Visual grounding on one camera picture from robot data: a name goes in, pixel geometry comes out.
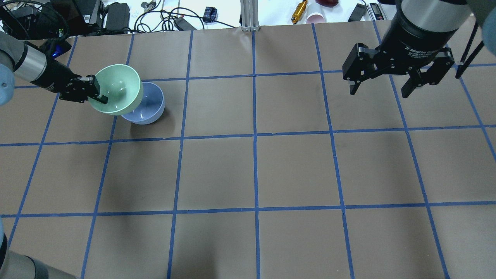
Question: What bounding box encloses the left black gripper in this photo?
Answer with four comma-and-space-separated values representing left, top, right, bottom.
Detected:
33, 59, 108, 104

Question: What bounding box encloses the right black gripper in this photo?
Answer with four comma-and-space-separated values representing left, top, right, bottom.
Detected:
342, 11, 454, 98

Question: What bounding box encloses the green bowl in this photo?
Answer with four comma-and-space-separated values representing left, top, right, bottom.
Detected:
88, 64, 144, 116

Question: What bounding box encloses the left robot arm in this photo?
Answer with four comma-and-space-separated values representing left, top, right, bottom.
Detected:
0, 32, 108, 105

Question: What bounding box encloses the blue bowl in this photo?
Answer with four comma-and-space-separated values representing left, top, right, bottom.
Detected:
122, 82, 166, 125

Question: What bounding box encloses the black power adapter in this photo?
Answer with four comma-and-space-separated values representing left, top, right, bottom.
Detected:
104, 2, 131, 34

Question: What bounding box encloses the pink cup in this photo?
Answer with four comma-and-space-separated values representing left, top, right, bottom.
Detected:
305, 10, 327, 24

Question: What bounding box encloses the gold metal cylinder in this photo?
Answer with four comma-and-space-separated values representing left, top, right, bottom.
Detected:
291, 0, 308, 24

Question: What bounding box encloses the black braided cable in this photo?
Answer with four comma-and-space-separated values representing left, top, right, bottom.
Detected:
455, 15, 485, 79

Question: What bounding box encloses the aluminium frame post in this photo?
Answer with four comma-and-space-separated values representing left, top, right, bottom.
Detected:
240, 0, 260, 32

